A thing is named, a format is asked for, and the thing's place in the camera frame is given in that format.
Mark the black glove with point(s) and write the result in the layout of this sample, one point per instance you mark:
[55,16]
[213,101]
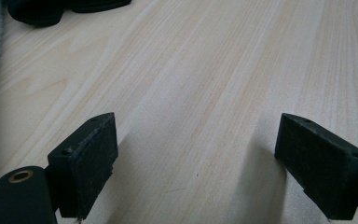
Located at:
[37,14]

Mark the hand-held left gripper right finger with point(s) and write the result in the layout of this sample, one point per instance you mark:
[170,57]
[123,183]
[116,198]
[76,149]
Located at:
[320,168]

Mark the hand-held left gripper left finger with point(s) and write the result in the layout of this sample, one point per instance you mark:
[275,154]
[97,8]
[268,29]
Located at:
[84,165]

